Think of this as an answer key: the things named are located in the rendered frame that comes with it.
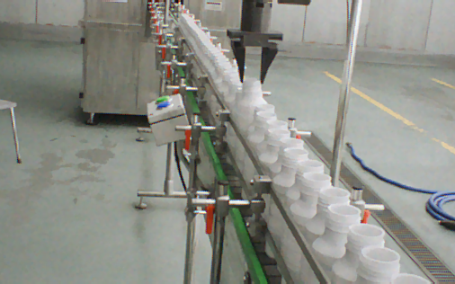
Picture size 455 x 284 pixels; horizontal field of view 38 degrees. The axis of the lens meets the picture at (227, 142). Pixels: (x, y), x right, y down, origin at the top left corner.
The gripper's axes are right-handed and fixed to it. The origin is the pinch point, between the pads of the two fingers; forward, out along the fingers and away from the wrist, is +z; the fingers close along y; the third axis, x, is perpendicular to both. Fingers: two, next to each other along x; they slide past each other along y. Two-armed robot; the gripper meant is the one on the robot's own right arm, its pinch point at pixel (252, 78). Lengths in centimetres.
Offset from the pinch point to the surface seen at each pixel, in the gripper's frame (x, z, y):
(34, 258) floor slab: 175, 119, -68
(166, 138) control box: 11.9, 15.5, -15.3
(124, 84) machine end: 436, 80, -31
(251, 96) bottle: -1.6, 3.2, -0.2
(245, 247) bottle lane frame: -30.4, 21.5, -4.6
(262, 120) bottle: -13.2, 5.2, 0.0
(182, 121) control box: 11.9, 11.6, -12.2
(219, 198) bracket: -34.5, 11.9, -9.7
